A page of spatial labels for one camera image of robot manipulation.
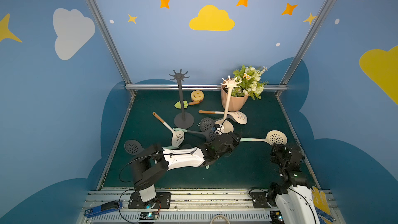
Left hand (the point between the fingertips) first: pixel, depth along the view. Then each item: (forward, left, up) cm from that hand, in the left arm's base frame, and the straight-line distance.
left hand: (247, 136), depth 75 cm
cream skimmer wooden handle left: (+9, +38, -19) cm, 43 cm away
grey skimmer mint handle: (+18, +19, -19) cm, 32 cm away
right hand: (+2, -17, -7) cm, 19 cm away
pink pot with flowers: (+30, -6, +7) cm, 31 cm away
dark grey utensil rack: (+22, +35, -20) cm, 46 cm away
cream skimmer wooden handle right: (+22, -3, -16) cm, 27 cm away
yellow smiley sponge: (+43, +27, -17) cm, 54 cm away
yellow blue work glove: (-26, -36, -20) cm, 49 cm away
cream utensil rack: (+18, +7, -19) cm, 27 cm away
